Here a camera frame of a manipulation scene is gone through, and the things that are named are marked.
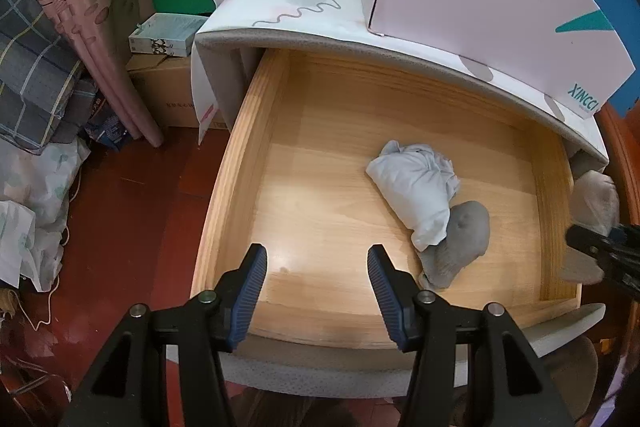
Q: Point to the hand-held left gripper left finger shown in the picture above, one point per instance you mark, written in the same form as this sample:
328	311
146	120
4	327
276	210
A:
247	302

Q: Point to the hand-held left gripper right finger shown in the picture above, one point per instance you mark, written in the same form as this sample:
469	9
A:
387	302

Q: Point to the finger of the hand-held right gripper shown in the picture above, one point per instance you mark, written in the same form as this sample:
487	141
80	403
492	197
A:
625	234
605	257

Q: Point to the beige-grey ribbed roll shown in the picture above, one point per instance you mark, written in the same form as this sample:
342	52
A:
592	202

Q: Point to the grey socks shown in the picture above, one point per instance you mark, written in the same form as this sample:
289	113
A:
460	242

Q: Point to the white socks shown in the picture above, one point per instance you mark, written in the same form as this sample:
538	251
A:
410	187

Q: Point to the wooden drawer with grey front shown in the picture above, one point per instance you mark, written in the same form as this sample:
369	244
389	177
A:
350	157

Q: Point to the orange wooden furniture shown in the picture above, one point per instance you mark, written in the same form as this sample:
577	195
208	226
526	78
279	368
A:
622	167

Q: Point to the person's right leg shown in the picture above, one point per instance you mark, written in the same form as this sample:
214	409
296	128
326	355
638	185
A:
570	362

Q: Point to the blue packet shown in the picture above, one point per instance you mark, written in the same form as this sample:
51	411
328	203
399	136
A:
112	129

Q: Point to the brown cardboard box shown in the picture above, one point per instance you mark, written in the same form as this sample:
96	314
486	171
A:
165	92

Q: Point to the grey bedside cabinet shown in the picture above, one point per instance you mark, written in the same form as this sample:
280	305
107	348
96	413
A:
220	67

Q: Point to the white leaf-print sheet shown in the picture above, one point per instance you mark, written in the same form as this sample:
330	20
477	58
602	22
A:
35	192

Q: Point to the small teal white carton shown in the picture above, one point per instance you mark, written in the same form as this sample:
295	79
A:
165	34

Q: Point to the white patterned cover cloth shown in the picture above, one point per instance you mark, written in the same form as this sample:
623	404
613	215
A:
300	7

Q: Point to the blue-grey plaid bedding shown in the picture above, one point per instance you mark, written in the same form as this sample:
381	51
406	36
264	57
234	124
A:
30	72

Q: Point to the pink floral curtain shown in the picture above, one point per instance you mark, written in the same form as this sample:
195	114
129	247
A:
95	17

